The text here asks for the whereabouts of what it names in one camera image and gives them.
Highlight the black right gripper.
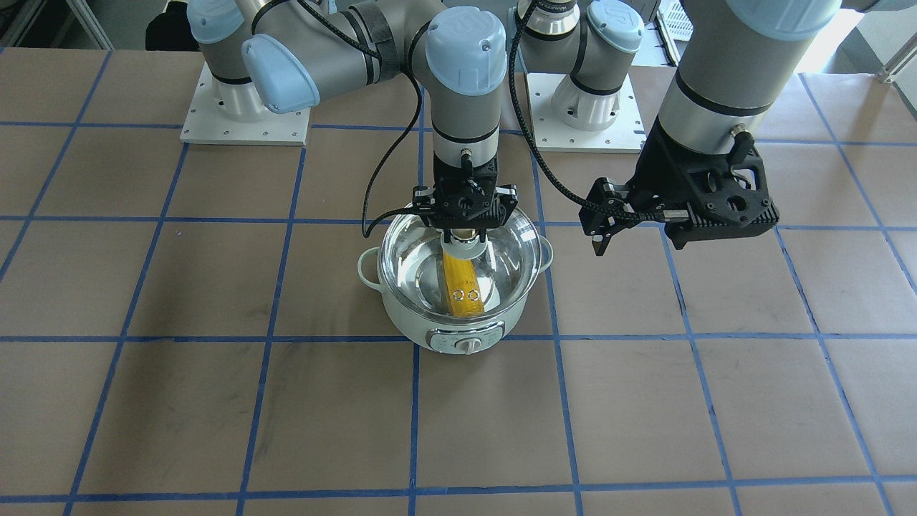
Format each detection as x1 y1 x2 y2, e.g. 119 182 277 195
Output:
411 158 518 246

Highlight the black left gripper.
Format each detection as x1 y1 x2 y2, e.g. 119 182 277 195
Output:
579 132 779 256

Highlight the glass pot lid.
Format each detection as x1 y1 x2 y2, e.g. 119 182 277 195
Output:
378 210 553 321

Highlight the yellow corn cob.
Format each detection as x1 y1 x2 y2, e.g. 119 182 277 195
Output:
443 252 485 319

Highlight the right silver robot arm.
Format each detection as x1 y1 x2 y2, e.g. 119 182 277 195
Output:
186 1 518 249

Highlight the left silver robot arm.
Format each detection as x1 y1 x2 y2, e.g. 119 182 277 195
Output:
522 1 842 256

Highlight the white electric cooking pot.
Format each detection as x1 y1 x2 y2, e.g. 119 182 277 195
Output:
358 209 553 355

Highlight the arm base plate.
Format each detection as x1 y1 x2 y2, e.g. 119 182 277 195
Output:
180 64 310 147
525 73 645 153

